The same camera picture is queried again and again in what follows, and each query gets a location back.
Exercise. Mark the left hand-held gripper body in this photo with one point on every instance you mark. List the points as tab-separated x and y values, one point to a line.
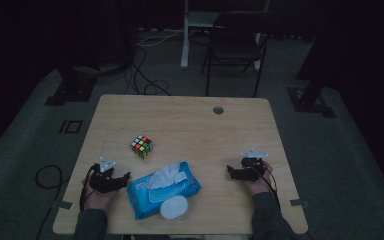
104	181

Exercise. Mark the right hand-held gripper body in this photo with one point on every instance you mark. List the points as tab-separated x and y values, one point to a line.
252	170

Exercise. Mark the blue wet wipes packet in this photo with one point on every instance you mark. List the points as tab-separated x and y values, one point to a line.
143	196

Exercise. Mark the multicoloured puzzle cube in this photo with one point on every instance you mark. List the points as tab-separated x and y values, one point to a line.
141	146

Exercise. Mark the person's right hand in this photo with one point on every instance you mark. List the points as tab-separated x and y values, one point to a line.
261	186

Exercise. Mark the person's left hand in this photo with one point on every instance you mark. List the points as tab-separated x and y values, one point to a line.
98	200

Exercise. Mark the grey tape piece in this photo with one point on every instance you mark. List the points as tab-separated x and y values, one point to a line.
65	205
299	202

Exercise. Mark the grey table grommet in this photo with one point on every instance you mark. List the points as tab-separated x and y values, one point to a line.
218	110

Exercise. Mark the black stand with base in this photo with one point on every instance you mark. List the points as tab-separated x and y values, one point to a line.
310	96

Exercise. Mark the black stand base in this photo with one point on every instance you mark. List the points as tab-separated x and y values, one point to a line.
71	90

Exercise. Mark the black folding chair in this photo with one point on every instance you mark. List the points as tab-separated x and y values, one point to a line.
235	46

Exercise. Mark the white desk frame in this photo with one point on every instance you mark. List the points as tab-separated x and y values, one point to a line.
185	40

